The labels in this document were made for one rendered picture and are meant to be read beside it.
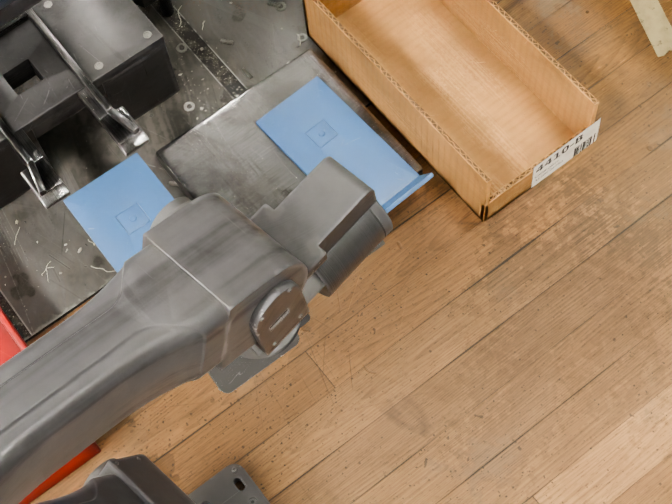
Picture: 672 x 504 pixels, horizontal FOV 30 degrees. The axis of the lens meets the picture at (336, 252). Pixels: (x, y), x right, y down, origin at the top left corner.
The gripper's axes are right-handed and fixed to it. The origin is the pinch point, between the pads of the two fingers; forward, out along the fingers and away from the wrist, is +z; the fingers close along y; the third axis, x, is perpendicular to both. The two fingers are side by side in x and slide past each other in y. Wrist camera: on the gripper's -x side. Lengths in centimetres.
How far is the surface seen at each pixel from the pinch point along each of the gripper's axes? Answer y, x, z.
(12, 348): 4.1, 12.9, 14.6
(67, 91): 19.2, -2.7, 14.0
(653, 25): -4, -49, 8
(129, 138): 13.2, -4.2, 10.3
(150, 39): 19.2, -11.0, 13.8
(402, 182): -2.3, -21.0, 7.6
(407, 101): 3.2, -24.5, 5.8
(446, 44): 4.9, -33.6, 13.8
